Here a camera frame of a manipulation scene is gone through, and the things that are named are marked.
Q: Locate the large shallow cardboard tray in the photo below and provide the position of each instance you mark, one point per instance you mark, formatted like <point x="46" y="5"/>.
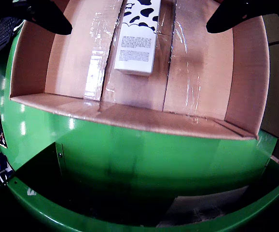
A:
<point x="197" y="84"/>

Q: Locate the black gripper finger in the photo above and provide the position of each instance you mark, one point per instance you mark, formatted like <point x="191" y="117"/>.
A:
<point x="33" y="12"/>
<point x="250" y="12"/>

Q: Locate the cow print white carton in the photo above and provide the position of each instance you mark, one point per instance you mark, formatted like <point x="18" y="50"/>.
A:
<point x="135" y="48"/>

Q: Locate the green metal shelf frame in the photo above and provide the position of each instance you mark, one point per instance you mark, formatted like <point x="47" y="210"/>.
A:
<point x="40" y="205"/>

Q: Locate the black keyboard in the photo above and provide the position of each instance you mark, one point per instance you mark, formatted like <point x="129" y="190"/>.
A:
<point x="2" y="36"/>

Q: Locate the grey cardboard sheet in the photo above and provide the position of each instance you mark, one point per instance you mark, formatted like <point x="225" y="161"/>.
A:
<point x="202" y="207"/>

